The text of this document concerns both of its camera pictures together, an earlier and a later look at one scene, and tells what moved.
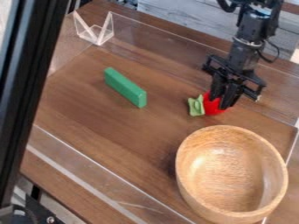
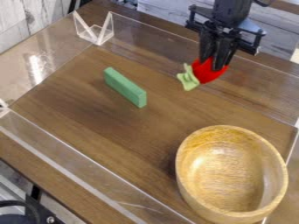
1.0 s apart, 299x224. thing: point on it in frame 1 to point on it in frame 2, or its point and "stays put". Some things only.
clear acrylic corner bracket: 94,34 stays put
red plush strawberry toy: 210,106 to 200,73
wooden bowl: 231,174 stays put
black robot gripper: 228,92 to 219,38
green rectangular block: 117,82 stays put
